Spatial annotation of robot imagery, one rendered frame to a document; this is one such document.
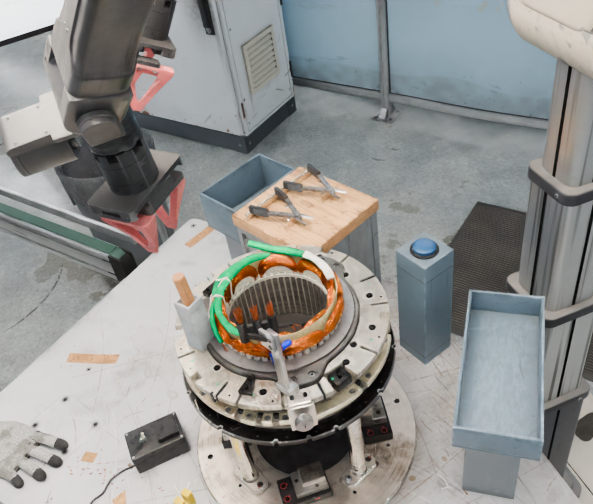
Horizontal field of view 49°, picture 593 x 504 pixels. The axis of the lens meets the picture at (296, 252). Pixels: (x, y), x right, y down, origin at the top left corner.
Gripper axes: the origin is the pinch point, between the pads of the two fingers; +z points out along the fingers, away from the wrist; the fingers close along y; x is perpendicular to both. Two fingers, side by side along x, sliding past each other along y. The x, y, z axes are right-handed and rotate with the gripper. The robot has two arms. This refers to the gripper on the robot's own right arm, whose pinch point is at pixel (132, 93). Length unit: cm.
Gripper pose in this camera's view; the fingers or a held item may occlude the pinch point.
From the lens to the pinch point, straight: 99.7
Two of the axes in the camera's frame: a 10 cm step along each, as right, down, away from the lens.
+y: 3.5, 5.8, -7.4
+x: 8.7, 0.9, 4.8
